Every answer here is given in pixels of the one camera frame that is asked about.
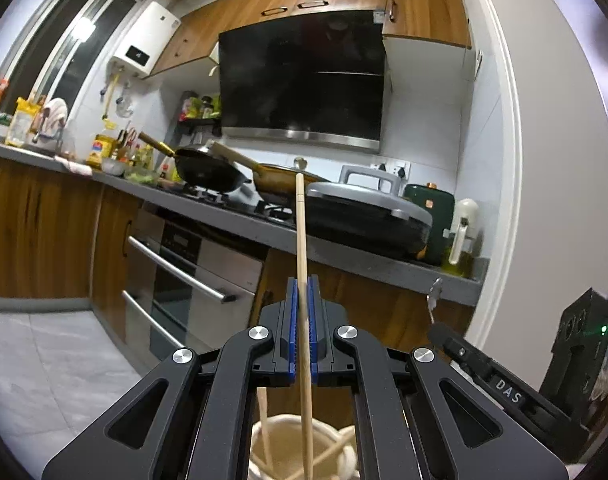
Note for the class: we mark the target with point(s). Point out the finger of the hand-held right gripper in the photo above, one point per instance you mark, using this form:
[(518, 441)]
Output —
[(458, 352)]

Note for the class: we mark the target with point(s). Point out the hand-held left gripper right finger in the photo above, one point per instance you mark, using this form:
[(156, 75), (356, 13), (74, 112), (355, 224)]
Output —
[(315, 332)]

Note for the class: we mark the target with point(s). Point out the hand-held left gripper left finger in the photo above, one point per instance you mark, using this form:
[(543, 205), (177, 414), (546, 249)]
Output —
[(293, 332)]

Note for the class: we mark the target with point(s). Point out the silver spoon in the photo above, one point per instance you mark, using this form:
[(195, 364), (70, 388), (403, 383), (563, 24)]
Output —
[(436, 286)]

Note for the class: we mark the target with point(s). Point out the wooden chopstick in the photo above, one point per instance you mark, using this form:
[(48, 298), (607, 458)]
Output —
[(301, 240), (264, 425), (336, 447)]

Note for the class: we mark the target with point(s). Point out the tall white ceramic jar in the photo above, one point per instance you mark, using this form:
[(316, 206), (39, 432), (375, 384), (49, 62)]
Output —
[(329, 467)]

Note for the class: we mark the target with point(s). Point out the stainless built-in oven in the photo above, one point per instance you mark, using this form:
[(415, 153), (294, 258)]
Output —
[(184, 280)]

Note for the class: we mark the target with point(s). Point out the white oil dispenser bottle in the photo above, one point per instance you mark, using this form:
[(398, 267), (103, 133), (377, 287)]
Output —
[(466, 220)]

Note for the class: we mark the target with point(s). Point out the grey electric griddle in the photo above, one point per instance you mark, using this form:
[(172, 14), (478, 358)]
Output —
[(368, 210)]

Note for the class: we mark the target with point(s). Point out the gas stove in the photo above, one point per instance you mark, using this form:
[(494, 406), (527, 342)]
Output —
[(244, 205)]

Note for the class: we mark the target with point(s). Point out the green air fryer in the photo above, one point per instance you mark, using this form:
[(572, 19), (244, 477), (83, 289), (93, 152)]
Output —
[(431, 215)]

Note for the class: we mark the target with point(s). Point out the grey kitchen countertop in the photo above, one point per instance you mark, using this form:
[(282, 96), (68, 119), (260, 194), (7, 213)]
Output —
[(209, 210)]

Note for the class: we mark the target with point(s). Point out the orange frying pan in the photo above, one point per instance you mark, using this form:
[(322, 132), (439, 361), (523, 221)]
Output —
[(276, 182)]

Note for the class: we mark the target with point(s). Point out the black wok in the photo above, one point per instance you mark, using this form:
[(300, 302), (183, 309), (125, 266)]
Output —
[(209, 170)]

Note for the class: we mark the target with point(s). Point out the group of seasoning bottles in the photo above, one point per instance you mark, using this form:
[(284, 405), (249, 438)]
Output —
[(134, 155)]

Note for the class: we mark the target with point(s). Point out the small metal bowl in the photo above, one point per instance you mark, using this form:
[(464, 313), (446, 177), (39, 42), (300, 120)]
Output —
[(114, 166)]

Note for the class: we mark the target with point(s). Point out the black range hood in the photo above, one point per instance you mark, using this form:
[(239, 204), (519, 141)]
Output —
[(304, 80)]

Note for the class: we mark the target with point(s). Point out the yellow oil bottle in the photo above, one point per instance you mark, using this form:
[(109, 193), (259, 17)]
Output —
[(101, 150)]

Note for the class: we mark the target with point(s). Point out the pink dish cloth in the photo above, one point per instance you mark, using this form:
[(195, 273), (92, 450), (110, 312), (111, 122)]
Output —
[(74, 165)]

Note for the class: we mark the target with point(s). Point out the wooden lower cabinets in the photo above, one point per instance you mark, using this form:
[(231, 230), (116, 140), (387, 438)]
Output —
[(34, 220)]

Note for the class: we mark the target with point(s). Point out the kitchen faucet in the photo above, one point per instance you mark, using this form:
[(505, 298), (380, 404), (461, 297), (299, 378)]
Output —
[(51, 137)]

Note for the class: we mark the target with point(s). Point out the white cloth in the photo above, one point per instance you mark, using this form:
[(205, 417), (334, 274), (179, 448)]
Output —
[(56, 110)]

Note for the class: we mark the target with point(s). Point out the white water heater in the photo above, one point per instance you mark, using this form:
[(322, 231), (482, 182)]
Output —
[(144, 40)]

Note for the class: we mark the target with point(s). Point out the yellow food bag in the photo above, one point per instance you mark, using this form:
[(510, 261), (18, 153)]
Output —
[(23, 122)]

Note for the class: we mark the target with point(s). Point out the kitchen window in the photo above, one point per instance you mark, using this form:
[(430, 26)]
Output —
[(59, 45)]

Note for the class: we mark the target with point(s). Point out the white wall socket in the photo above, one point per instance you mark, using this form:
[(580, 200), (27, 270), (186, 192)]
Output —
[(391, 168)]

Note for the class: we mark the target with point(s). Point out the wall spice rack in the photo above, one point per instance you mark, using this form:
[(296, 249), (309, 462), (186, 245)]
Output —
[(199, 112)]

